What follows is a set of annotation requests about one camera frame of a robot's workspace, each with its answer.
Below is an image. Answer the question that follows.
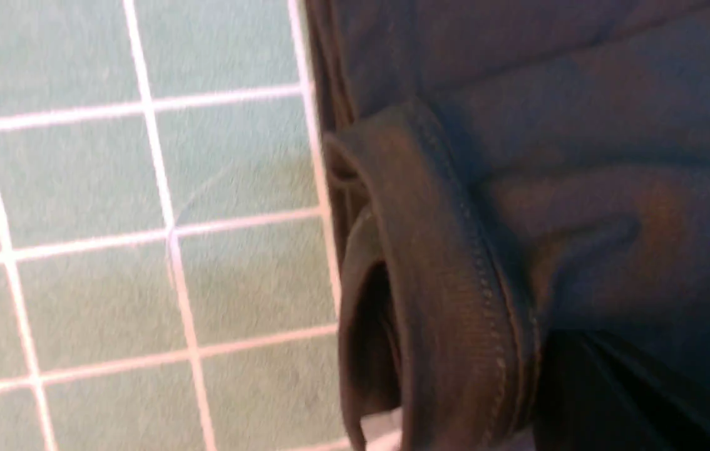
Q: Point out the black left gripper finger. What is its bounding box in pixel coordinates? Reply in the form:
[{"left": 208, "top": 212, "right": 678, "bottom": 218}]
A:
[{"left": 533, "top": 331, "right": 710, "bottom": 450}]

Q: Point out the dark gray long-sleeve top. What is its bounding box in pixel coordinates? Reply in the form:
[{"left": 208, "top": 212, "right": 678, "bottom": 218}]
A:
[{"left": 306, "top": 1, "right": 710, "bottom": 450}]

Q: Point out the green checkered tablecloth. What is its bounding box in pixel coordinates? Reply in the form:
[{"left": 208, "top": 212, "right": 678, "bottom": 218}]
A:
[{"left": 0, "top": 1, "right": 350, "bottom": 450}]

